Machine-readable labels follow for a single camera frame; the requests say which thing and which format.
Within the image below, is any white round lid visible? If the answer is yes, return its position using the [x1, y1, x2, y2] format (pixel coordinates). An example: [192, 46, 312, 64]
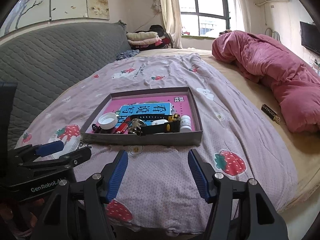
[98, 112, 118, 130]

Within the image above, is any yellow black tape measure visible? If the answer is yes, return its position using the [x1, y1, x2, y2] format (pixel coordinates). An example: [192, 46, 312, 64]
[165, 114, 180, 133]

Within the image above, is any black hair clip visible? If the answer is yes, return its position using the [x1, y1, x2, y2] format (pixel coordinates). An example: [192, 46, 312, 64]
[92, 124, 103, 133]

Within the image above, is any grey quilted headboard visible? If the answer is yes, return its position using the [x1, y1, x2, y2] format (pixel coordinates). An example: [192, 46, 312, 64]
[1, 21, 130, 149]

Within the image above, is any red lighter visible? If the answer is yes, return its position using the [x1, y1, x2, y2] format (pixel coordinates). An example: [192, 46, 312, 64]
[114, 126, 128, 134]

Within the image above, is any pink children's workbook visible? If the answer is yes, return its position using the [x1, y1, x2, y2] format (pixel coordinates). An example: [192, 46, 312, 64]
[85, 92, 193, 133]

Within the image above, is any black gold comb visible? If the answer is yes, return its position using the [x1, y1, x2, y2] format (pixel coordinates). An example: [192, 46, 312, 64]
[261, 104, 281, 124]

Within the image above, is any small white pill bottle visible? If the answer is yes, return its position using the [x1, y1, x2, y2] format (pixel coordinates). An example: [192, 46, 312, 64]
[180, 115, 192, 133]

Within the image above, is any grey shallow box tray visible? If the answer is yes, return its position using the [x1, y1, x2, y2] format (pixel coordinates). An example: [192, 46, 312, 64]
[80, 87, 203, 146]

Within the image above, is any blue patterned cloth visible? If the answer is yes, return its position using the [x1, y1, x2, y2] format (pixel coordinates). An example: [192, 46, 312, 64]
[116, 50, 140, 61]

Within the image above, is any red rumpled quilt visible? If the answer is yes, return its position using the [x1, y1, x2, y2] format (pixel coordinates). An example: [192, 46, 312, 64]
[212, 30, 319, 133]

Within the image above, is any stack of folded blankets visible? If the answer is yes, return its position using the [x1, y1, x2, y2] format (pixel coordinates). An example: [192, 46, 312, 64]
[126, 25, 172, 51]

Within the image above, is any cream curtain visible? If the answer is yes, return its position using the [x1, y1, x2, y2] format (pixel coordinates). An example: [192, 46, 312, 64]
[160, 0, 182, 49]

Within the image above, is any window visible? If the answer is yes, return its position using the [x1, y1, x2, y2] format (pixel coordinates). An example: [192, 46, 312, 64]
[179, 0, 230, 38]

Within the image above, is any landscape wall painting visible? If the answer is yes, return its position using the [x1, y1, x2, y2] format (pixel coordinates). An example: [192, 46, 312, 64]
[1, 0, 110, 36]

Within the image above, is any wall television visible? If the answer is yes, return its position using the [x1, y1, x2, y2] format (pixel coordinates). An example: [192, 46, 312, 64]
[300, 22, 320, 55]

